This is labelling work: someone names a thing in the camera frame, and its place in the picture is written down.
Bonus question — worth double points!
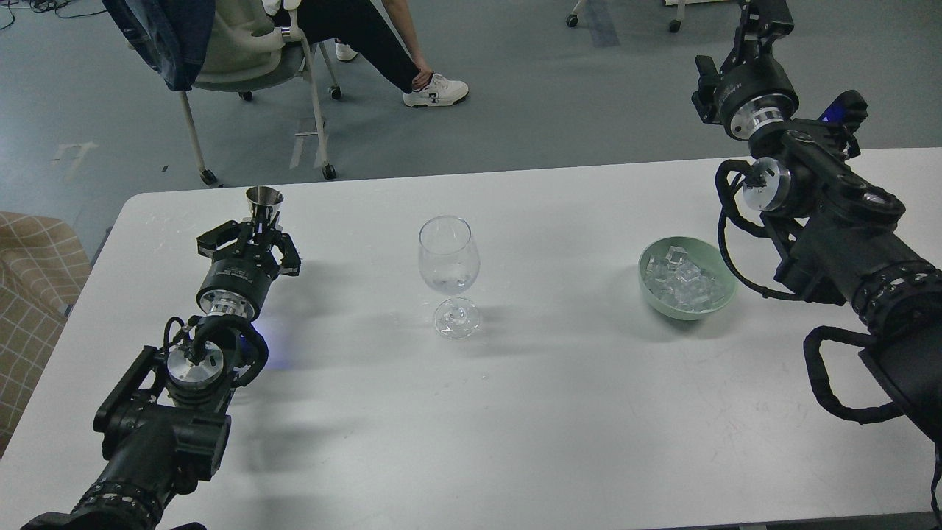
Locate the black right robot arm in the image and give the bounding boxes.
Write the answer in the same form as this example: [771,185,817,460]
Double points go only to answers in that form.
[692,1,941,448]

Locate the grey office chair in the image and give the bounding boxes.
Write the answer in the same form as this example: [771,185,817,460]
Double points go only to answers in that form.
[192,1,342,180]

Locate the clear ice cubes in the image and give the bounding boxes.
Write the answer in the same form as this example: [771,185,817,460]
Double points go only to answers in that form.
[642,245,728,313]

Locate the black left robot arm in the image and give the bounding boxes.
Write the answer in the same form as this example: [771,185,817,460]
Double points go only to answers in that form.
[26,216,302,529]

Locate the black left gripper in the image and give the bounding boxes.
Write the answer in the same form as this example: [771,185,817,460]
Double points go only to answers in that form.
[197,220,302,322]

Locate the clear wine glass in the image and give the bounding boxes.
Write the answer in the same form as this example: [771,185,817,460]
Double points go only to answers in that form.
[418,216,481,340]

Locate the green bowl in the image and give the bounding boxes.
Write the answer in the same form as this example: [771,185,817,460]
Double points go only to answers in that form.
[638,236,737,321]

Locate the beige checkered sofa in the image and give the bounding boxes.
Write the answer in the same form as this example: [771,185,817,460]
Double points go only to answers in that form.
[1,211,91,451]

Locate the dark blue jacket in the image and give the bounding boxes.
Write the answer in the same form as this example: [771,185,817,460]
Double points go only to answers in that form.
[103,1,216,93]

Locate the steel cocktail jigger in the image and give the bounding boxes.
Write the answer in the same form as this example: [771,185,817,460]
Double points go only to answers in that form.
[246,185,285,234]

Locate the seated person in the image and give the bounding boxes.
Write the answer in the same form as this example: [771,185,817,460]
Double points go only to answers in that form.
[295,1,469,107]

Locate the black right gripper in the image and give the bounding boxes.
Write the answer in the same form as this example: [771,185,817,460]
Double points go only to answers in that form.
[692,1,798,141]

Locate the white chair caster leg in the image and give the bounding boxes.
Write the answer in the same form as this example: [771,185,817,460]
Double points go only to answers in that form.
[565,0,587,28]

